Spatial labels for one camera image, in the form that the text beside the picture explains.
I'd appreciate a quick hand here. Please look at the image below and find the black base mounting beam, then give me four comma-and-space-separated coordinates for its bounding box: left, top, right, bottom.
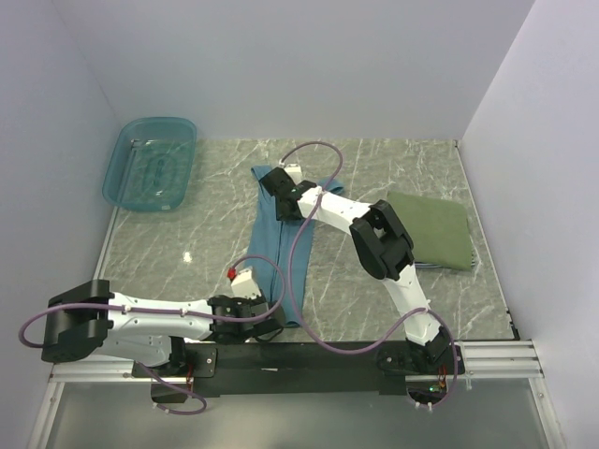
157, 340, 465, 398

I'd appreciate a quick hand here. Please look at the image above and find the aluminium extrusion frame rail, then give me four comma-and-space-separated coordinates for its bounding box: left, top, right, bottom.
44, 208, 565, 448

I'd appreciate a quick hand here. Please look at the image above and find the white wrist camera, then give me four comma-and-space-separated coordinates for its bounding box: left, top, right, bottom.
279, 162, 303, 184
227, 267, 261, 299

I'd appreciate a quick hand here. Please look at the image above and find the teal plastic laundry basket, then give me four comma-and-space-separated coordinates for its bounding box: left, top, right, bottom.
102, 117, 197, 212

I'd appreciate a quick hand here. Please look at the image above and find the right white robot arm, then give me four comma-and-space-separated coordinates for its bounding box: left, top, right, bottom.
258, 167, 451, 373

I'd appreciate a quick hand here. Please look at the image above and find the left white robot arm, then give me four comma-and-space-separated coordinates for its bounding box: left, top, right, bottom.
41, 280, 285, 376

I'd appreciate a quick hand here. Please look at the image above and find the blue white striped tank top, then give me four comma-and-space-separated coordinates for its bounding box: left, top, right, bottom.
414, 249, 477, 271

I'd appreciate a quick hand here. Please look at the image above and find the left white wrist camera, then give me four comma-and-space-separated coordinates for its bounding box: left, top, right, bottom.
227, 267, 261, 299

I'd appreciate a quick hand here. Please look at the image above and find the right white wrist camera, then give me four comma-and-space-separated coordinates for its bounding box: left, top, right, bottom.
279, 162, 303, 184

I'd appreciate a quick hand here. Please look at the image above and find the olive green tank top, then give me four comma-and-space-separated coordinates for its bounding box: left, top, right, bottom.
387, 191, 475, 271

